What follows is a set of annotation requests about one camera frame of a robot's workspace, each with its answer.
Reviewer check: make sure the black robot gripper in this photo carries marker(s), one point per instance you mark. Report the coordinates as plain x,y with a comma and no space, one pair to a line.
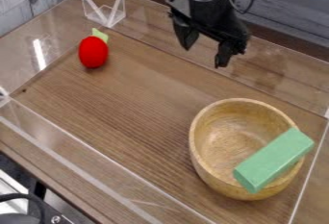
210,18

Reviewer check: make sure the green rectangular block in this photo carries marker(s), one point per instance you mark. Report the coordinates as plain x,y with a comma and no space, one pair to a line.
273,159

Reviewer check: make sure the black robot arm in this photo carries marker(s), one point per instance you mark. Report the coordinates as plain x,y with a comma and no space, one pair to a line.
211,18

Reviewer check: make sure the small green wedge block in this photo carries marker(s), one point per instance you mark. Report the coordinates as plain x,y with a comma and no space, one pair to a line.
100,35

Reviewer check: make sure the light wooden bowl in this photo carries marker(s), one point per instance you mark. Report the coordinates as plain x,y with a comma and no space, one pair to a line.
227,131

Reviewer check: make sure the red ball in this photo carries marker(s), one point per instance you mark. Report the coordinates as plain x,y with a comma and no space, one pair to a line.
92,52

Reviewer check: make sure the clear acrylic corner bracket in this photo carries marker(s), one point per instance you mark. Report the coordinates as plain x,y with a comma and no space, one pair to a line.
104,15

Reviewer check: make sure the clear acrylic tray wall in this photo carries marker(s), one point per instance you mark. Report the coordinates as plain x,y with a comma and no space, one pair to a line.
107,191

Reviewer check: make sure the black device with cable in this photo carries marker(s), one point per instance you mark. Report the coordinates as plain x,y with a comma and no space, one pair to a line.
29,210

